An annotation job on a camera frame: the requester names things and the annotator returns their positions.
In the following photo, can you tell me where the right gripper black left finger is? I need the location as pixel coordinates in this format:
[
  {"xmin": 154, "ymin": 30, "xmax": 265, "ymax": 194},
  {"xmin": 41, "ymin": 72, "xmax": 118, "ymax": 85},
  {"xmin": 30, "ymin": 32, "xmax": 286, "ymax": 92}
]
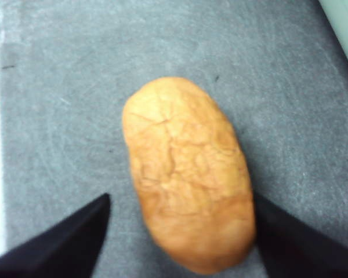
[{"xmin": 0, "ymin": 192, "xmax": 111, "ymax": 278}]

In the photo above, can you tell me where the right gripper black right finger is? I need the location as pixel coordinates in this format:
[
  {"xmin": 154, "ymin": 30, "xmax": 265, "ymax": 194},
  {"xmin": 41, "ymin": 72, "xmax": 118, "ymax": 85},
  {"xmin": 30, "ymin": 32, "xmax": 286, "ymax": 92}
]
[{"xmin": 253, "ymin": 192, "xmax": 348, "ymax": 278}]

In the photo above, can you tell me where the brown potato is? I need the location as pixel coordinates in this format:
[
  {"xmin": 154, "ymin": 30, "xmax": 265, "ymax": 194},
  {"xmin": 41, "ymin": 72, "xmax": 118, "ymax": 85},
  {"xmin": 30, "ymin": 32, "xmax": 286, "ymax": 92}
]
[{"xmin": 121, "ymin": 76, "xmax": 256, "ymax": 275}]

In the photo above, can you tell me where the mint green breakfast machine base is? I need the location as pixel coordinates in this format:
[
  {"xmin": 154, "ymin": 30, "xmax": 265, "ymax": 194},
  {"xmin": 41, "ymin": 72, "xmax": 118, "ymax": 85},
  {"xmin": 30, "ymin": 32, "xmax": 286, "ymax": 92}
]
[{"xmin": 318, "ymin": 0, "xmax": 348, "ymax": 82}]

